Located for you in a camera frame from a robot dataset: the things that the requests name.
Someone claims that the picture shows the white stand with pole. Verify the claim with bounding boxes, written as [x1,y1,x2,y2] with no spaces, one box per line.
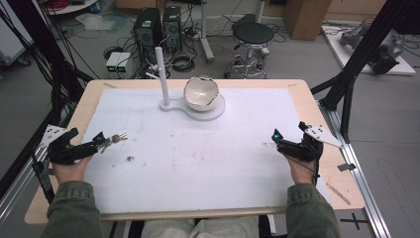
[145,46,227,122]

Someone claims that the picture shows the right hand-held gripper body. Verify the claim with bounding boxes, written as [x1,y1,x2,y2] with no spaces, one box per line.
[276,121,345,163]

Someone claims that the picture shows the white eggshell-shaped bowl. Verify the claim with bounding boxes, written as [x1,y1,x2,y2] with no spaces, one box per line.
[183,74,221,112]

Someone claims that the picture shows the coiled black cable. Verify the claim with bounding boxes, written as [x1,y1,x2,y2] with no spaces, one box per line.
[170,52,196,73]

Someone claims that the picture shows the aluminium rail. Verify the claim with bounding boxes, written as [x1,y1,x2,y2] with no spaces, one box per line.
[318,100,392,238]

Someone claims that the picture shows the black round stool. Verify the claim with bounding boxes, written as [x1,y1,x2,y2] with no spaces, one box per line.
[223,21,275,79]

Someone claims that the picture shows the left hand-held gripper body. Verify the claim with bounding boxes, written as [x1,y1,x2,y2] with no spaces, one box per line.
[39,124,100,166]

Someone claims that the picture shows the bunch of keys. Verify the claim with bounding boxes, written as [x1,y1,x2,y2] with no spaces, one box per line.
[98,131,129,155]

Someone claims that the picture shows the person's left hand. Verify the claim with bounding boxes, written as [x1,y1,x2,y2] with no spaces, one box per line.
[52,156,94,185]

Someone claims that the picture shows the grey robot part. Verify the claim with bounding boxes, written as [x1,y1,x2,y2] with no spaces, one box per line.
[340,22,404,75]

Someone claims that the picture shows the white floor board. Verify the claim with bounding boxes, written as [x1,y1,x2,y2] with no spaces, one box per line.
[321,25,417,77]

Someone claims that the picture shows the white desk leg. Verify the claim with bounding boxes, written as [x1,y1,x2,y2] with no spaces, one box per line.
[197,0,216,64]

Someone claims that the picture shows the person's right hand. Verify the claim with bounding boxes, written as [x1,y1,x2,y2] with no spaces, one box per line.
[284,154,319,185]

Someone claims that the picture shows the black metal frame stand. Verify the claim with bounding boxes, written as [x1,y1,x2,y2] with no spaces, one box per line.
[310,0,420,144]
[0,0,94,199]

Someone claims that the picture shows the white table mat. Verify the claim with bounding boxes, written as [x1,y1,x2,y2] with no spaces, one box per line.
[80,87,332,215]

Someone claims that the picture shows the cardboard box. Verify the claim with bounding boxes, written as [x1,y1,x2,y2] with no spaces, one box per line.
[282,0,333,42]

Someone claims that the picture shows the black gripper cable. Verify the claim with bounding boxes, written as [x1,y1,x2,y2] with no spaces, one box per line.
[290,155,322,186]
[31,153,55,204]

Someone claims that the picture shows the black computer tower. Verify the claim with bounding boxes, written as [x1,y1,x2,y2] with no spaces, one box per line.
[133,7,164,65]
[161,5,183,55]

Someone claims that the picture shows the white power supply box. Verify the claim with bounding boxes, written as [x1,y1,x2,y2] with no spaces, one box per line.
[116,52,134,75]
[105,51,123,74]

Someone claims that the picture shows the person's legs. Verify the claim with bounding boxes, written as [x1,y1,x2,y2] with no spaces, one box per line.
[141,215,262,238]

